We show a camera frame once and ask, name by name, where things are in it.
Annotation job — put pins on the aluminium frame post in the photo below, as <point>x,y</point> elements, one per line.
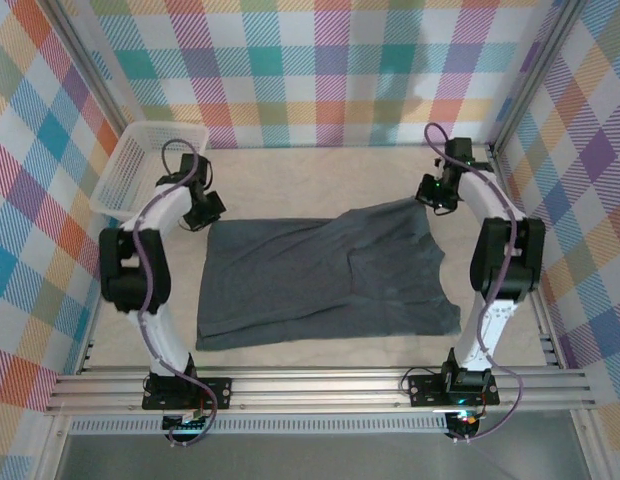
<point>87,65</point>
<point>537,65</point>

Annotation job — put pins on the circuit board with yellow part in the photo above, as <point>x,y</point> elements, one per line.
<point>465,422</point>

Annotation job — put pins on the grey t-shirt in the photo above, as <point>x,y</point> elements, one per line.
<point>290,280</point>

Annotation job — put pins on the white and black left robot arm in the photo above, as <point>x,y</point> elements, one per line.
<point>160,210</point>

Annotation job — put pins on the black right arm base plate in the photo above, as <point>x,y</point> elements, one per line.
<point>425,390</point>

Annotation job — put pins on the aluminium side rail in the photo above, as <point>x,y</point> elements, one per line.
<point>545,325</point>

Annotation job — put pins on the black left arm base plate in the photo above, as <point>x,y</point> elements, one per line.
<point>215,392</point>

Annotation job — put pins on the white plastic mesh basket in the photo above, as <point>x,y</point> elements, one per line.
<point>125,170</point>

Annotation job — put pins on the green-lit circuit board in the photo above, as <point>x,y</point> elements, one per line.
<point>182,424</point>

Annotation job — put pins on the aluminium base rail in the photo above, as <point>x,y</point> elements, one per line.
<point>315,390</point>

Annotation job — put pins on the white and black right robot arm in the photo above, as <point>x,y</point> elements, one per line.
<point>482,195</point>

